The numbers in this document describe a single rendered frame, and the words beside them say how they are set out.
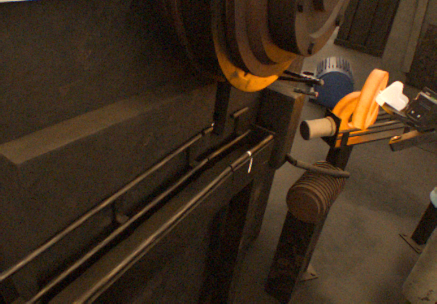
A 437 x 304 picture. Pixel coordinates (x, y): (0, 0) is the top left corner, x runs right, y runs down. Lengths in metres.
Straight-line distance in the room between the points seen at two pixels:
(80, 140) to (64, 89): 0.08
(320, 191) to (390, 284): 0.72
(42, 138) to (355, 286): 1.36
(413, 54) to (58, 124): 3.11
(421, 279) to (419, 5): 2.31
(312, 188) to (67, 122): 0.75
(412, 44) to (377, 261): 2.09
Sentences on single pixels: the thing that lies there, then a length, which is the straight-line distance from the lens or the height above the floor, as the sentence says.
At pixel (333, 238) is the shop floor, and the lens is 1.81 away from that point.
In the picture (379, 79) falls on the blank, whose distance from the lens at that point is 0.97.
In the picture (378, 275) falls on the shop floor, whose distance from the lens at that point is 1.75.
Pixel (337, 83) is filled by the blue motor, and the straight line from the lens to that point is 2.88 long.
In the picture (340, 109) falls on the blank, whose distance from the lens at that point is 1.16.
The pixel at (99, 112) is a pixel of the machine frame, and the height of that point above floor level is 0.87.
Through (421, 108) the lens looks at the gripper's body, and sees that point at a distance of 0.98.
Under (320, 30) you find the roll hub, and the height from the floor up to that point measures 1.02.
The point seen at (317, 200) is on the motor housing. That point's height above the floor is 0.51.
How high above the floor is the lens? 1.17
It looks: 31 degrees down
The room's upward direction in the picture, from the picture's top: 9 degrees clockwise
